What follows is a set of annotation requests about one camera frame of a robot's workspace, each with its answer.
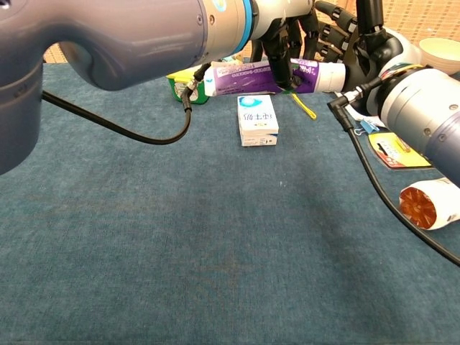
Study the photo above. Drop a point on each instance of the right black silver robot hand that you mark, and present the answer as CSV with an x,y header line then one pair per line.
x,y
373,54

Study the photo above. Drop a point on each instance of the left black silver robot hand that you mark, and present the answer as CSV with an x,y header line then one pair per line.
x,y
284,18

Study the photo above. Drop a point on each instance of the purple white toothpaste tube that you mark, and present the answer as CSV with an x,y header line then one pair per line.
x,y
237,77

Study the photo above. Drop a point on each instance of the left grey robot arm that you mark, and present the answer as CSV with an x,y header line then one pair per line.
x,y
108,36

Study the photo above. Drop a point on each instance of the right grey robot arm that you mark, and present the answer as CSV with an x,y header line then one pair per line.
x,y
424,115

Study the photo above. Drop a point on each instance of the white bottle with brown base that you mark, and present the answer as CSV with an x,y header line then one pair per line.
x,y
438,205

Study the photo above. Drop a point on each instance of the white sugar bag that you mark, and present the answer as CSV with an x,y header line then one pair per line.
x,y
363,115

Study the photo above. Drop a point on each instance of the beige bowl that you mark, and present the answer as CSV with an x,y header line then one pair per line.
x,y
443,57

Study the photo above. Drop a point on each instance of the blue binder clip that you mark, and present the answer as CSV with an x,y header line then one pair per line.
x,y
368,126

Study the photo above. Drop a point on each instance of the yellow tape measure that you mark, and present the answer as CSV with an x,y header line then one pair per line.
x,y
305,109

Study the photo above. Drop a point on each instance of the yellow razor blister pack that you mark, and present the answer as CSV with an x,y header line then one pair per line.
x,y
391,151

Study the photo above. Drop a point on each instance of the white blue milk carton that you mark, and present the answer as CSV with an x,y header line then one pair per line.
x,y
257,118

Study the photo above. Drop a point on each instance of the green box yellow lid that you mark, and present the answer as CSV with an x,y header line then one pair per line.
x,y
178,92

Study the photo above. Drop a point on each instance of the blue table carpet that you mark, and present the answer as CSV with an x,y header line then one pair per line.
x,y
215,251

